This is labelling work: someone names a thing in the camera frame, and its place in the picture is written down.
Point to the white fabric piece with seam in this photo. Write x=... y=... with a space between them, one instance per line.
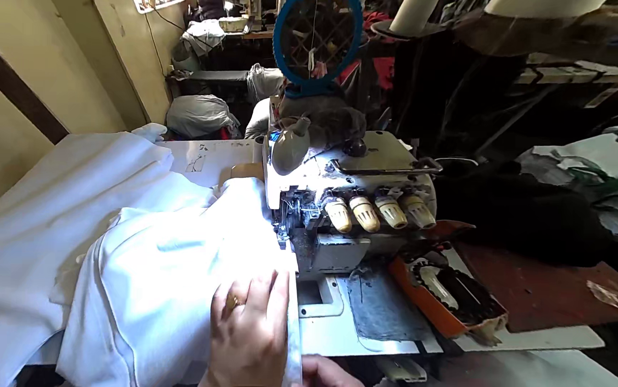
x=163 y=279

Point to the black toothed machine part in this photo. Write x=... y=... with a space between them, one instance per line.
x=464 y=290

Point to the person's left ring finger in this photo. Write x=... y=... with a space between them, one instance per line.
x=235 y=302

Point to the white cloth bundle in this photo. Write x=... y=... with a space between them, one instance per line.
x=203 y=35

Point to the dusty brown cloth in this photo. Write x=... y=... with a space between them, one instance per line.
x=335 y=115

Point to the person's left index finger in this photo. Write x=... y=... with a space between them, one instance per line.
x=278 y=293

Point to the large cream thread cone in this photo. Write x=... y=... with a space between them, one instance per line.
x=545 y=6

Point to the grey-white stuffed sack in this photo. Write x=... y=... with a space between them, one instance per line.
x=198 y=114

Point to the background worktable with items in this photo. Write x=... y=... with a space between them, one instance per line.
x=249 y=29

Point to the person's left middle finger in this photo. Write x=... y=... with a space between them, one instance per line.
x=259 y=293

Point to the white sewing table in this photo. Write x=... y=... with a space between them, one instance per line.
x=330 y=336

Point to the person's left little finger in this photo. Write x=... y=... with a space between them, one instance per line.
x=218 y=306

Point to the white thread cone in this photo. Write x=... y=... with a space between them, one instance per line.
x=412 y=16

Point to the black fabric heap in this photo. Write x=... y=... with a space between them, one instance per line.
x=529 y=215

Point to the large white fabric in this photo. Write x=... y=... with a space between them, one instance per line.
x=35 y=215

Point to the white overlock sewing machine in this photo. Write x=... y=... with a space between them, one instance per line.
x=378 y=156

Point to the pale draped plastic bag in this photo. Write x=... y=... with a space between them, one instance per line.
x=263 y=80

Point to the person's left hand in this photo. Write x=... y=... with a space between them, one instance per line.
x=249 y=338

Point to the grey machine lamp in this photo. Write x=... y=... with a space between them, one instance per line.
x=289 y=149

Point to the dark blue-grey cloth pad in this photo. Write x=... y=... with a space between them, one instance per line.
x=381 y=312

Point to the orange open box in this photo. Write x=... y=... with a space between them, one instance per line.
x=421 y=301

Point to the small crumpled printed wrapper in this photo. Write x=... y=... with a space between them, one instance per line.
x=612 y=298

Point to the dark wooden beam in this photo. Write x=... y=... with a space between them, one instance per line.
x=16 y=83

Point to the person's right hand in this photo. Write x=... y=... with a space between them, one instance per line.
x=330 y=373

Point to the blue round plastic frame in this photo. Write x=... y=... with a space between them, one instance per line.
x=280 y=43

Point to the white green plastic bag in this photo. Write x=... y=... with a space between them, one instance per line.
x=588 y=161

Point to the grey bench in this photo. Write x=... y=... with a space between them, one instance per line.
x=217 y=77

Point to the dark red board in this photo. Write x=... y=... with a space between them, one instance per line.
x=550 y=290

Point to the person's right fingers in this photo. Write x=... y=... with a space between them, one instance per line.
x=315 y=367

